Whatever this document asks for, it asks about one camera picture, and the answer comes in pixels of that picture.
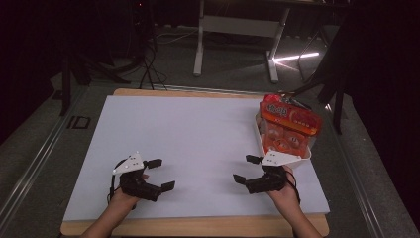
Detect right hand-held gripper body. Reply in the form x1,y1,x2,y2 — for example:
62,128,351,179
246,149,303,195

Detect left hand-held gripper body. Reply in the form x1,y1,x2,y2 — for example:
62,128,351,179
112,151,162,202

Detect white plastic tray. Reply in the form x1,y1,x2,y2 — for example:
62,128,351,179
254,112,313,170

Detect orange snack cake packet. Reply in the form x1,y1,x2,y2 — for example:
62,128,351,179
258,93,323,158

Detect red and black food packet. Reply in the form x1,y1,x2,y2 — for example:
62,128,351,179
263,92,313,112

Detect person's left hand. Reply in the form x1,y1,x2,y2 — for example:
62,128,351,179
113,187,144,208

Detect person's right hand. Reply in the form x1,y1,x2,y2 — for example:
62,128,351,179
266,165,300,212

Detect wooden table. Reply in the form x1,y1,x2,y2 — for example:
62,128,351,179
59,87,331,237

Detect black metal stand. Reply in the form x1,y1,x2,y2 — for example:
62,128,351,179
58,33,133,117

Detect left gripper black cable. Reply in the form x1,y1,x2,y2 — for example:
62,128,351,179
107,162,117,203

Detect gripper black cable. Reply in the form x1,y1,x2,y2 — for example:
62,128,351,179
107,162,117,203
285,170,302,205

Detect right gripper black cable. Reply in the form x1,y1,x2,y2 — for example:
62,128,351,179
285,170,302,205

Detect black floor cables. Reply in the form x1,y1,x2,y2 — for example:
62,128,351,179
138,33,169,91

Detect metal floor rail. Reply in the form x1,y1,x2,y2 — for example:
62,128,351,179
330,105,388,238
0,85,87,226

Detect white metal table frame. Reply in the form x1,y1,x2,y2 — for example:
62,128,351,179
192,0,291,84

